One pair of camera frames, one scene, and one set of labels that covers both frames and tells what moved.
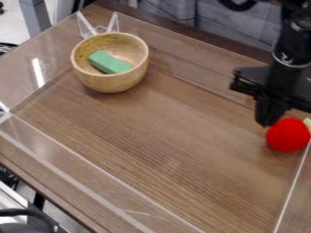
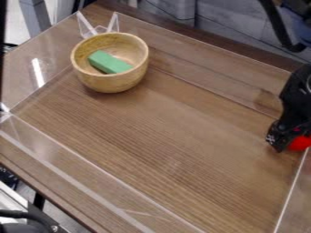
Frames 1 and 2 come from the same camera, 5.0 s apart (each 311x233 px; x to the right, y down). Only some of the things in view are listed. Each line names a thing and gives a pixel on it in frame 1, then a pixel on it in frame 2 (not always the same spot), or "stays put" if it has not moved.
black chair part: (39, 221) stays put
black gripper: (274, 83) -> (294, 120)
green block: (107, 62) stays put
